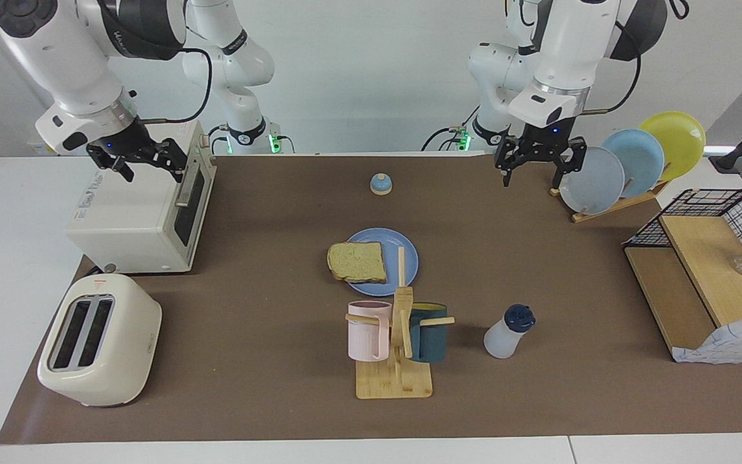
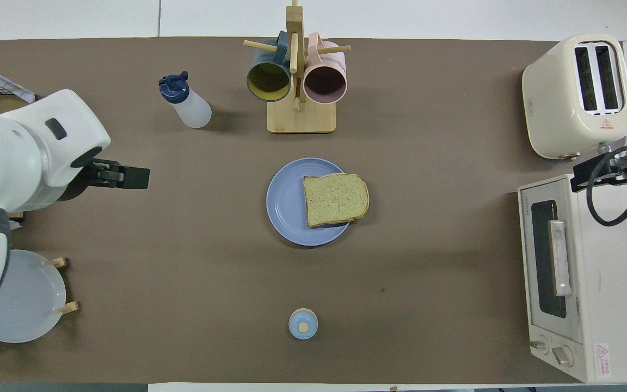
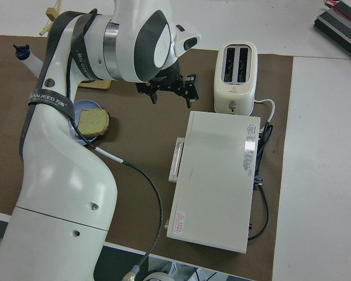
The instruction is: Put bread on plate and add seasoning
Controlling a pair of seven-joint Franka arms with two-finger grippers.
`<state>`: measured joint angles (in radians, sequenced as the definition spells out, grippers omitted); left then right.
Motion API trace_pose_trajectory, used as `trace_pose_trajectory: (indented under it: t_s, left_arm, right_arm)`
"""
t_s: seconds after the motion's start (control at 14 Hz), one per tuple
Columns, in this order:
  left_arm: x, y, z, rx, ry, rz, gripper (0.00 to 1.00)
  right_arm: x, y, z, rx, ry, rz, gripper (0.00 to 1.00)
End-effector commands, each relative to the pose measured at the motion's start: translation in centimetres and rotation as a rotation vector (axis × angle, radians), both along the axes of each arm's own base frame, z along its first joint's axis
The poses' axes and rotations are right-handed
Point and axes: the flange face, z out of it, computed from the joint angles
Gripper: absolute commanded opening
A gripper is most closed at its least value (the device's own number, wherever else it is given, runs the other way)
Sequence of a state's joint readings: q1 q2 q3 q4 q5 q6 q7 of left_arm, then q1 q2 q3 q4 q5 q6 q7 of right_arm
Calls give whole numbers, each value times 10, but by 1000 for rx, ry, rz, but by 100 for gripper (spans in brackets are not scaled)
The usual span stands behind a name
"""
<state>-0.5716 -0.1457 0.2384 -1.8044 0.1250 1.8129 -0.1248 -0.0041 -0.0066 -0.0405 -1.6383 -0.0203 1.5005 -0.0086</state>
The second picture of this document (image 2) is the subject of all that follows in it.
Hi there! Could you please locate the cream two-slot toaster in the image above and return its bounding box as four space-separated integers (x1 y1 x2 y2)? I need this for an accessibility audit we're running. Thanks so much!
521 34 627 163

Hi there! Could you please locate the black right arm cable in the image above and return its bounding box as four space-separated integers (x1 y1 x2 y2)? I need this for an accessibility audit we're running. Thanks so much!
586 143 627 226

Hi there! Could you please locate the blue round plate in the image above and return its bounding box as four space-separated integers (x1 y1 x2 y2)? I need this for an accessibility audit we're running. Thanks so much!
266 158 356 247

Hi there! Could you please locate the small blue round lid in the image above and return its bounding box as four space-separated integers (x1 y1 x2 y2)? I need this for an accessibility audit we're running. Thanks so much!
288 308 319 341

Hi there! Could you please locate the pink mug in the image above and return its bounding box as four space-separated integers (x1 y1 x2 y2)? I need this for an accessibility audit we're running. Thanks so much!
303 33 348 105

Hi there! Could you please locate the toaster power cable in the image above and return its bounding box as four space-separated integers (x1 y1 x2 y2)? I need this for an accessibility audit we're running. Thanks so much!
607 133 627 164

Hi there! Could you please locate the grey plate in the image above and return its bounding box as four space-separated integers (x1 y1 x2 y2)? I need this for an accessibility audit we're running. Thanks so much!
0 250 67 344

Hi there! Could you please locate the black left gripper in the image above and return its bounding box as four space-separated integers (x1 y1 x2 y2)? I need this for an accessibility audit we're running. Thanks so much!
58 159 151 203

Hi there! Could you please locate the translucent seasoning bottle blue cap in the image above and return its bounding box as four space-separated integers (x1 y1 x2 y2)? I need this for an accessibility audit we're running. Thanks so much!
158 71 212 130

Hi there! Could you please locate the toasted bread slice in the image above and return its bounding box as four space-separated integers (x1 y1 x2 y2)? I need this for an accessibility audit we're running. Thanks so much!
303 173 370 228

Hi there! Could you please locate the white toaster oven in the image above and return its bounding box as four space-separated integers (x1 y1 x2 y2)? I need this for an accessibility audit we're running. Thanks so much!
518 172 627 384

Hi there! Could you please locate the brown table mat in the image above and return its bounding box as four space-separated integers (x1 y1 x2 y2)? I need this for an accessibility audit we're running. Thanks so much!
0 37 627 384

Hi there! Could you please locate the dark teal mug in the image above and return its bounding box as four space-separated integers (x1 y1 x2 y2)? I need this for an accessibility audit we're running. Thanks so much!
246 31 292 103

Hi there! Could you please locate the wooden plate rack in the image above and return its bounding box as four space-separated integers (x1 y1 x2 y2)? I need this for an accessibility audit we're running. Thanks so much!
0 257 79 344

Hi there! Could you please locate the wooden mug tree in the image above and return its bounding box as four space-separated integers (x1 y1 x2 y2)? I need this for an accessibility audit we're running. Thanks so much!
243 0 351 134

